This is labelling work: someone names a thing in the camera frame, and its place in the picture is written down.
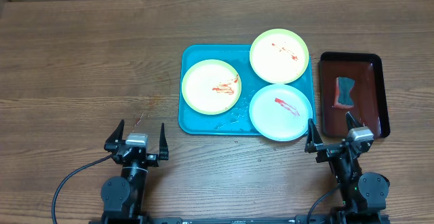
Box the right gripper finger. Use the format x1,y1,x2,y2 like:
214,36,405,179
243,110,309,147
306,118,323,146
345,111,363,130

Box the teal plastic tray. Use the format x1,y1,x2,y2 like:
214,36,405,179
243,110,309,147
178,43,317,136

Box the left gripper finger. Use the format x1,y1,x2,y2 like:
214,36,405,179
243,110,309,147
105,119,125,144
159,123,169,155

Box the light blue plate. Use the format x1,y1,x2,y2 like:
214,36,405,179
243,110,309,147
249,84,313,142

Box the yellow-green plate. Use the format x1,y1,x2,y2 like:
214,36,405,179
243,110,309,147
250,29,309,84
181,59,242,115

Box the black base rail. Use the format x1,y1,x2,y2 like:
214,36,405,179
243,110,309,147
88,214,391,224

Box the yellow-green plate top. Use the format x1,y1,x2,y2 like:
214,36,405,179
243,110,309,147
250,29,309,84

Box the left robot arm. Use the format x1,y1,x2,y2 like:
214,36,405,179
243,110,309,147
101,121,169,223

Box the red green scrub sponge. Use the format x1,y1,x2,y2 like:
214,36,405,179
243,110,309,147
334,77,355,109

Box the dark brown black tray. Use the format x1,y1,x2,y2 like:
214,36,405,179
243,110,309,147
319,52,391,138

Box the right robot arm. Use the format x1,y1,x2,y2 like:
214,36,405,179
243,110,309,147
299,113,390,223

